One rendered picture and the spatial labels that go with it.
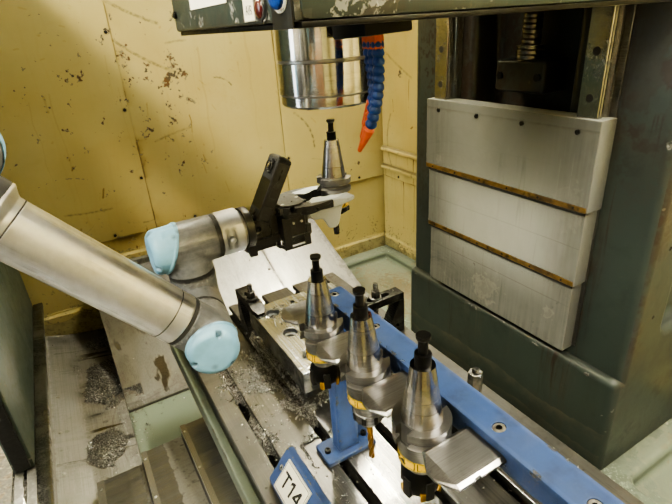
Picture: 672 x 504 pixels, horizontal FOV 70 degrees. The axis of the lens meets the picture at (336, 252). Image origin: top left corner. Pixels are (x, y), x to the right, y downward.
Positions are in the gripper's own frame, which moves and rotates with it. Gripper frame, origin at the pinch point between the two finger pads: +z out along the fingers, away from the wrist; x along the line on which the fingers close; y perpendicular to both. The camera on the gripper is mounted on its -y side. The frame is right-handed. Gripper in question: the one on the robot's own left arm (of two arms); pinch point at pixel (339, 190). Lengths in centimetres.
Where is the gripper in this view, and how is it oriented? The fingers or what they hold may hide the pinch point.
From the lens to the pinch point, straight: 91.6
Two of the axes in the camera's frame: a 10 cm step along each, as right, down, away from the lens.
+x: 5.2, 3.4, -7.8
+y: 0.7, 9.0, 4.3
